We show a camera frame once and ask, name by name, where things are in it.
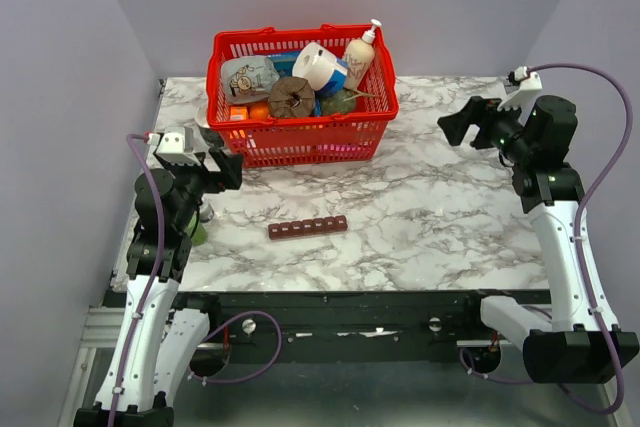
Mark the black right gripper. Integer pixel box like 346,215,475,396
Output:
438,95,535,164

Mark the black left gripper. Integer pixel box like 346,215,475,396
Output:
163,147,244,232

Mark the green pill bottle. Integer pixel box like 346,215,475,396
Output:
185,214,208,247

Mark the brown weekly pill organizer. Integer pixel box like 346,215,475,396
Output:
267,215,348,241

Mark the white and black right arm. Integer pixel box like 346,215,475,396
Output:
437,95,639,384

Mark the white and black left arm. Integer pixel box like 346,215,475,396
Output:
73,127,243,426

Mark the small orange box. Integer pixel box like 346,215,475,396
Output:
229,105,250,122

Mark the white dark cup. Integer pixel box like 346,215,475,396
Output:
194,106,210,129

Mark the orange fruit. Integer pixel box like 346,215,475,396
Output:
248,101,270,120

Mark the small white-capped bottle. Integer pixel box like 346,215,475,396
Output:
199,202,214,223

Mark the grey cartoon snack bag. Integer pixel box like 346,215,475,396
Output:
220,55,280,105

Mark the brown round paper package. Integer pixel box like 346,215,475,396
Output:
268,77,315,119

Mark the blue package in basket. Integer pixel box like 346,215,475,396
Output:
267,50,300,77

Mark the red plastic shopping basket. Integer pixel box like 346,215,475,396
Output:
206,24,399,168

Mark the green round vegetable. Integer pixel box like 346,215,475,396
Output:
320,89,357,116

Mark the white toilet paper roll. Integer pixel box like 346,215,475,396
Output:
292,42,348,97

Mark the white pump lotion bottle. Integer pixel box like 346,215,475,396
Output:
342,19,382,91

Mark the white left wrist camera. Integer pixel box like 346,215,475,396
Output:
148,126,204,166

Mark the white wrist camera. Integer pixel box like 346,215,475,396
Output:
148,126,204,166
497,66,542,111

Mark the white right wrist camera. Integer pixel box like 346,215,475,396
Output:
497,66,542,111

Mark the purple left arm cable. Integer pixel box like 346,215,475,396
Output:
107,132,284,427

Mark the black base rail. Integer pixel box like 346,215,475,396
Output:
164,289,551,364

